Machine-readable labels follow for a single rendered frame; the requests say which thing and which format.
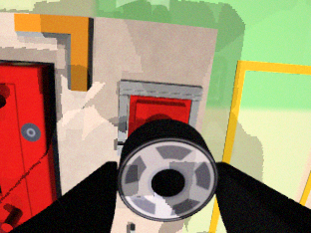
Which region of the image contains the black wheel with grey hub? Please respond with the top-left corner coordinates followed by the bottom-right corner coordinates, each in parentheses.
top-left (116, 119), bottom-right (219, 221)

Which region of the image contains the beige flat slab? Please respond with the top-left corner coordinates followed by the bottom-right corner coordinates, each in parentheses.
top-left (0, 12), bottom-right (218, 233)

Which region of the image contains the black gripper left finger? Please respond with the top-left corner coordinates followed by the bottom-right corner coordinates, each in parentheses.
top-left (7, 161), bottom-right (119, 233)

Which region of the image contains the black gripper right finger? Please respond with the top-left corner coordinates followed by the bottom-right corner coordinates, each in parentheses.
top-left (215, 161), bottom-right (311, 233)

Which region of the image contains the yellow rectangular outline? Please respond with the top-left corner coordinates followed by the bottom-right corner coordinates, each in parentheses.
top-left (208, 61), bottom-right (311, 233)

